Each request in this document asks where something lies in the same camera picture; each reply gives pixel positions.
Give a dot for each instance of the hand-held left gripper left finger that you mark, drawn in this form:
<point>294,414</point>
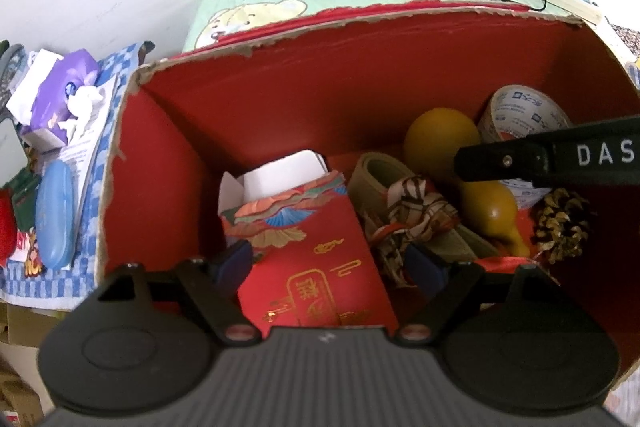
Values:
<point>235,267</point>

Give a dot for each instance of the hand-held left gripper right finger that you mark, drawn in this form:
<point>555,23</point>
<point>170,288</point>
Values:
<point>425,269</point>

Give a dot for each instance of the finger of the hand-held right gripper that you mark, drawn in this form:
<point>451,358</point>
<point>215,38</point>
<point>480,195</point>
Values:
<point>500,162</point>

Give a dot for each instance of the clear printed tape roll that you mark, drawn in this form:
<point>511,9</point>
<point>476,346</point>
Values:
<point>520,112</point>

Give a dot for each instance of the brown gourd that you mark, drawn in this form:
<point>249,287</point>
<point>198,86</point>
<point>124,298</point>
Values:
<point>440,137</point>

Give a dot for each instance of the red patterned gift box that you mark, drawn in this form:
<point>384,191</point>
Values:
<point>325,267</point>

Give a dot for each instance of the brown pine cone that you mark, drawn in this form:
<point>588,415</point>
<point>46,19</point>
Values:
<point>562,227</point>

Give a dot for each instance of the beige shoe with scarf bow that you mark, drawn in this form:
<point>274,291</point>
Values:
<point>380,177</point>

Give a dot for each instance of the large red cardboard box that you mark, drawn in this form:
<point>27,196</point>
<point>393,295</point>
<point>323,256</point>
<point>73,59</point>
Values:
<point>325,97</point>

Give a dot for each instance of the blue checkered cloth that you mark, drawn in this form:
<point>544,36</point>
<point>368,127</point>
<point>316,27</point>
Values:
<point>90,217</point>

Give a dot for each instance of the white paper leaflet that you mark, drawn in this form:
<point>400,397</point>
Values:
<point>92,157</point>

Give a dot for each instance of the blue glasses case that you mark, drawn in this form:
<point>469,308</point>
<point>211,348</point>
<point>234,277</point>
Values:
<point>55,217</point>

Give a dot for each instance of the crumpled white tissue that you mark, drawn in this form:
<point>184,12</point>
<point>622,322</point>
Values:
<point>82,107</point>

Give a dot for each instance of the red plush toy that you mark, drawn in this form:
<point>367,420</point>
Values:
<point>6,227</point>

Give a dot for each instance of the purple tissue pack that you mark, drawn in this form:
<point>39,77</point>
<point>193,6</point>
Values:
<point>55,107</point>

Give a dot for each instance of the stacked cardboard boxes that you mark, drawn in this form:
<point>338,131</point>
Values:
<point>20,387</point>

